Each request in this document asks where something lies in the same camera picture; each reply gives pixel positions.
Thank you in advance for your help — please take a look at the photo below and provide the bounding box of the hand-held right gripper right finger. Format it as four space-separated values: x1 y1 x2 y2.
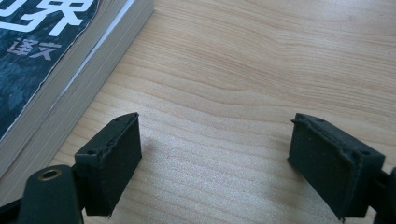
287 112 387 221

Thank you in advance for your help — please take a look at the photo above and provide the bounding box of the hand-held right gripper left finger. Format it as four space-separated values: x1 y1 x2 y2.
74 112 143 217

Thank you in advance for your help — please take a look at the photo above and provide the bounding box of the green title snow scene magazine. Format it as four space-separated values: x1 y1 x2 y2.
0 0 156 180

